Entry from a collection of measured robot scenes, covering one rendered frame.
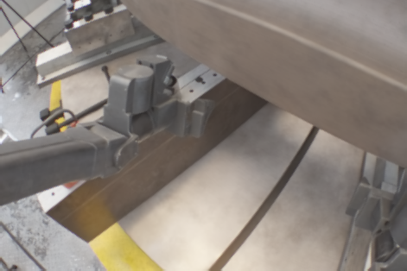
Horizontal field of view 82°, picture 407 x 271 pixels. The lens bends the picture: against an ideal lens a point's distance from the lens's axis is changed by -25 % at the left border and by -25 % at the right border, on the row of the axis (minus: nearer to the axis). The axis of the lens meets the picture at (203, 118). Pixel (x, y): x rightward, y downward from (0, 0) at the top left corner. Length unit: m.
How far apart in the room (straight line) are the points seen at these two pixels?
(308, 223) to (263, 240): 0.21
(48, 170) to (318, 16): 0.65
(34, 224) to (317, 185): 1.66
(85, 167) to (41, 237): 1.56
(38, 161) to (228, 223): 1.04
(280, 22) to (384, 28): 0.27
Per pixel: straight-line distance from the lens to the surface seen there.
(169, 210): 1.31
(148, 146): 1.09
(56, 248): 1.84
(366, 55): 0.69
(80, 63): 2.10
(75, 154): 0.35
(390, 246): 0.40
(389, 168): 1.38
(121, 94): 0.43
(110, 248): 1.67
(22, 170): 0.30
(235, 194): 1.31
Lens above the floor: 1.51
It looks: 51 degrees down
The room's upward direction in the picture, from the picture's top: 8 degrees counter-clockwise
